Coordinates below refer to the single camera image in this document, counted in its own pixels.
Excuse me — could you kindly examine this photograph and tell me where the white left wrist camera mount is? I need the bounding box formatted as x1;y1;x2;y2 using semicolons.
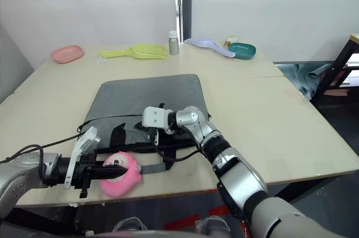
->
63;126;101;190

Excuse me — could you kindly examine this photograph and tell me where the pink plush mouse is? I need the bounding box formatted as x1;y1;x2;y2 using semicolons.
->
100;151;144;201

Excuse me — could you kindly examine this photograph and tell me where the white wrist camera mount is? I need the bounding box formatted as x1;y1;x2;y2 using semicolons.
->
141;106;172;132
63;126;101;190

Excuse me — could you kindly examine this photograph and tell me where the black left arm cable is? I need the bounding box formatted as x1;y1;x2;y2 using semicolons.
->
0;133;82;166

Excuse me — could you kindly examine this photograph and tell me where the yellow-green plastic scoop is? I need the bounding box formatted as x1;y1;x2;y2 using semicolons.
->
100;43;168;60

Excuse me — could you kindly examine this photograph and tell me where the pink plastic dish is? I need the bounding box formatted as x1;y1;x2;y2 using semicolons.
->
50;44;86;65

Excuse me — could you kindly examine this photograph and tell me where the silver bottle with white cap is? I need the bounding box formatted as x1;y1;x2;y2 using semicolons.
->
168;30;180;56

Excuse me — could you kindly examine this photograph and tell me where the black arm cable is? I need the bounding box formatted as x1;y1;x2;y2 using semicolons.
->
0;133;82;166
153;136;200;163

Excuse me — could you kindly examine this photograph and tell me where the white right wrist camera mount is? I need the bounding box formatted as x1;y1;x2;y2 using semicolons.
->
141;106;172;132

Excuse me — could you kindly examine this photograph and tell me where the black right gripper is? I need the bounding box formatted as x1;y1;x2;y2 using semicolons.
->
135;121;162;147

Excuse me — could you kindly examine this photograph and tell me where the red floor tape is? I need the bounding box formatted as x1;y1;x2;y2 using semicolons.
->
163;204;228;231

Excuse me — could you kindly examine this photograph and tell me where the black metal shelf frame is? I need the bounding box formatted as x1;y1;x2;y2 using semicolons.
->
309;32;359;102

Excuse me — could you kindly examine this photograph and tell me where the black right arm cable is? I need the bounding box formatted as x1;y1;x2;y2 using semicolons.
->
153;136;200;163

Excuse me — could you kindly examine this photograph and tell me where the black vertical door post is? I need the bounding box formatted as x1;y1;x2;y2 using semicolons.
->
173;0;193;44

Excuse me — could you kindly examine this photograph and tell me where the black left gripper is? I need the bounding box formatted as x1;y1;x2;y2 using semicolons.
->
72;150;128;199

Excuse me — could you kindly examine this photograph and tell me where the small cream jar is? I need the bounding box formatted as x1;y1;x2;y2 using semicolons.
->
223;35;238;48

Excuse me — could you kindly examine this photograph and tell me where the grey-teal bundled cloth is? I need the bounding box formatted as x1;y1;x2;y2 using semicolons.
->
276;62;333;100

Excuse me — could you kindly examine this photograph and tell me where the lavender plastic scoop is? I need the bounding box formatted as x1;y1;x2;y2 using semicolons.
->
183;36;235;60

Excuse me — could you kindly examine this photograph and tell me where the grey laptop bag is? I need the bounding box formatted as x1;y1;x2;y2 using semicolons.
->
77;74;211;175

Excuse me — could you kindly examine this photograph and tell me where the teal oval case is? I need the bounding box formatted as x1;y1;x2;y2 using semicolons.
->
228;42;257;61

